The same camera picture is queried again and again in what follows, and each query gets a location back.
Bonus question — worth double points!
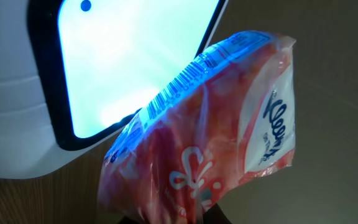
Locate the white barcode scanner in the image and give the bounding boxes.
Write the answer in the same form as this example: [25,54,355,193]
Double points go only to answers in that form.
[0,0,227,179]

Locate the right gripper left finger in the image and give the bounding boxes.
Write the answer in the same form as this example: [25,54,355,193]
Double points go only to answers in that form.
[117,217,139,224]

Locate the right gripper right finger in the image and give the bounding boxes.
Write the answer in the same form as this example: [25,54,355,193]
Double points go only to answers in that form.
[203,203,232,224]

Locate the red snack packet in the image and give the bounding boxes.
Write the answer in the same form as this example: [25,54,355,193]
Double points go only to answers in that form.
[98,30,296,223]

